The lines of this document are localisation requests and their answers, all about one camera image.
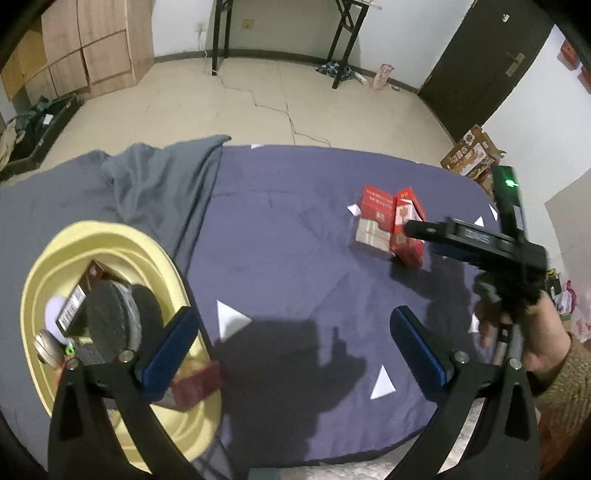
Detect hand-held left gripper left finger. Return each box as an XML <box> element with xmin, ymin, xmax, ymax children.
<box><xmin>47</xmin><ymin>305</ymin><xmax>199</xmax><ymax>480</ymax></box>

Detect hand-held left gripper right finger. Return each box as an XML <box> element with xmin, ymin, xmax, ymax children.
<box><xmin>390</xmin><ymin>305</ymin><xmax>541</xmax><ymax>480</ymax></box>

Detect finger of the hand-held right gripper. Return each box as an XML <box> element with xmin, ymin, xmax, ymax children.
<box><xmin>429</xmin><ymin>242</ymin><xmax>490</xmax><ymax>269</ymax></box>
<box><xmin>403</xmin><ymin>216</ymin><xmax>522</xmax><ymax>252</ymax></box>

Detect shiny red cigarette box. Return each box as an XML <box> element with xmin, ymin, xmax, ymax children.
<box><xmin>154</xmin><ymin>360</ymin><xmax>226</xmax><ymax>412</ymax></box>

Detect red and white cigarette box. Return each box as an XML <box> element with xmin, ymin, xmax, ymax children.
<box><xmin>390</xmin><ymin>187</ymin><xmax>426</xmax><ymax>268</ymax></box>

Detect silver and red cigarette box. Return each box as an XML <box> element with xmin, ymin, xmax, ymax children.
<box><xmin>348</xmin><ymin>185</ymin><xmax>397</xmax><ymax>259</ymax></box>

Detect yellow plastic basin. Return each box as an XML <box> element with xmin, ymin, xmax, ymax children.
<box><xmin>21</xmin><ymin>220</ymin><xmax>225</xmax><ymax>476</ymax></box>

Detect dark brown box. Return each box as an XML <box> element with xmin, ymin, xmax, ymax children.
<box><xmin>55</xmin><ymin>260</ymin><xmax>112</xmax><ymax>337</ymax></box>

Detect lavender round ball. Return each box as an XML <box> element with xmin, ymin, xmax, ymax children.
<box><xmin>44</xmin><ymin>298</ymin><xmax>70</xmax><ymax>342</ymax></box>

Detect small round tin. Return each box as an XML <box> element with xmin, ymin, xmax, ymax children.
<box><xmin>33</xmin><ymin>329</ymin><xmax>65</xmax><ymax>369</ymax></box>

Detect person's right forearm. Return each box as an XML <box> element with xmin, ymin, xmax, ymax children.
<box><xmin>526</xmin><ymin>332</ymin><xmax>591</xmax><ymax>462</ymax></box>

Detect person's right hand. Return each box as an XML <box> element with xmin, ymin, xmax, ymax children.
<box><xmin>473</xmin><ymin>286</ymin><xmax>573</xmax><ymax>374</ymax></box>

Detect pile of colourful packets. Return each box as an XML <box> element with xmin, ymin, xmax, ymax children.
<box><xmin>547</xmin><ymin>270</ymin><xmax>591</xmax><ymax>342</ymax></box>

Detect grey board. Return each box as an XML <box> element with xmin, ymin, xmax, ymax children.
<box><xmin>544</xmin><ymin>166</ymin><xmax>591</xmax><ymax>324</ymax></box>

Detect printed cardboard box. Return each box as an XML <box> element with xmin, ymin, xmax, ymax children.
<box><xmin>440</xmin><ymin>124</ymin><xmax>506</xmax><ymax>195</ymax></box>

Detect purple bedsheet with white triangles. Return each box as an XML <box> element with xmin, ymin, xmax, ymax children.
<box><xmin>185</xmin><ymin>144</ymin><xmax>504</xmax><ymax>464</ymax></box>

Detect dark door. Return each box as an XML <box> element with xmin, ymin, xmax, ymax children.
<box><xmin>418</xmin><ymin>0</ymin><xmax>555</xmax><ymax>144</ymax></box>

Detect pink package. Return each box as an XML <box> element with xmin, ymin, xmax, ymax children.
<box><xmin>370</xmin><ymin>64</ymin><xmax>395</xmax><ymax>92</ymax></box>

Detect grey blanket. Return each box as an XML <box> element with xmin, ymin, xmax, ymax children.
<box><xmin>0</xmin><ymin>135</ymin><xmax>232</xmax><ymax>480</ymax></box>

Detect checked cloth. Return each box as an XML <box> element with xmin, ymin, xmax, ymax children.
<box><xmin>315</xmin><ymin>61</ymin><xmax>370</xmax><ymax>84</ymax></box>

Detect stacked red cartons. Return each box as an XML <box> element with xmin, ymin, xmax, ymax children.
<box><xmin>556</xmin><ymin>39</ymin><xmax>591</xmax><ymax>95</ymax></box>

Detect black-legged folding table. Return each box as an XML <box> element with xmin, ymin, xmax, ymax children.
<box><xmin>210</xmin><ymin>0</ymin><xmax>384</xmax><ymax>90</ymax></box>

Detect open black suitcase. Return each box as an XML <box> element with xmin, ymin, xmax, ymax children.
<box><xmin>0</xmin><ymin>95</ymin><xmax>85</xmax><ymax>174</ymax></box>

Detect clothes pile in suitcase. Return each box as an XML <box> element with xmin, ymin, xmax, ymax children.
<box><xmin>0</xmin><ymin>99</ymin><xmax>52</xmax><ymax>158</ymax></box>

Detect wooden wardrobe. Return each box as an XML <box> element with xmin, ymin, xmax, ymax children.
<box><xmin>0</xmin><ymin>0</ymin><xmax>155</xmax><ymax>102</ymax></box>

